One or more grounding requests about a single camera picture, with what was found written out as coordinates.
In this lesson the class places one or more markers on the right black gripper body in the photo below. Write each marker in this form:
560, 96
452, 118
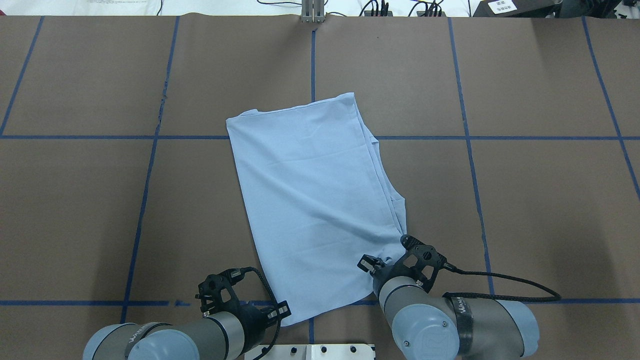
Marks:
388, 270

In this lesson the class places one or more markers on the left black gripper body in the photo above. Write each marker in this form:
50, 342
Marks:
251, 316

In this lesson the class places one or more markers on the light blue t-shirt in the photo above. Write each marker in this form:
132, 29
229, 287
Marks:
317, 198

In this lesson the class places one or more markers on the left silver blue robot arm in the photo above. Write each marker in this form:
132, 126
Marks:
226, 331

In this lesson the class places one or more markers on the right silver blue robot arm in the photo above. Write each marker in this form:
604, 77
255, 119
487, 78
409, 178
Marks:
426, 327

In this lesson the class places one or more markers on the black label box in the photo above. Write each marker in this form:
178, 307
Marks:
518, 9

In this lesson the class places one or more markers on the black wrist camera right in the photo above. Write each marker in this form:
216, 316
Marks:
422, 260

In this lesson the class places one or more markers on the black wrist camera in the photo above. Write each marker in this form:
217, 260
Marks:
422, 260
216, 293

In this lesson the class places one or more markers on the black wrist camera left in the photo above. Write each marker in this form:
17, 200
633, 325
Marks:
216, 293

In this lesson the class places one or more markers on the aluminium frame post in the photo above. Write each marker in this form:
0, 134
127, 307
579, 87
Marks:
313, 11

